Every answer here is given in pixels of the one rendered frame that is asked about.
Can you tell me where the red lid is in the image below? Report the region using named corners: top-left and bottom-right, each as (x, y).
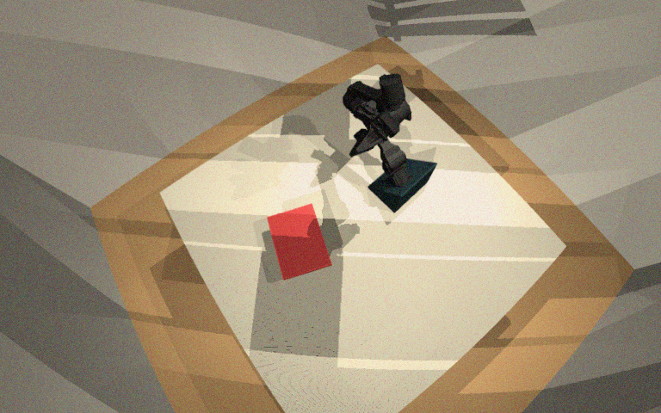
top-left (267, 204), bottom-right (332, 280)

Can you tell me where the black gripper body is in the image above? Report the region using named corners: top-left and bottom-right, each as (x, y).
top-left (358, 108), bottom-right (400, 138)

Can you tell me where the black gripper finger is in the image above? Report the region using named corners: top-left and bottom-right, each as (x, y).
top-left (356, 121), bottom-right (388, 153)
top-left (349, 132), bottom-right (374, 157)

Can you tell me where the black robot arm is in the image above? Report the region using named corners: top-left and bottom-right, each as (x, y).
top-left (343, 74), bottom-right (413, 187)

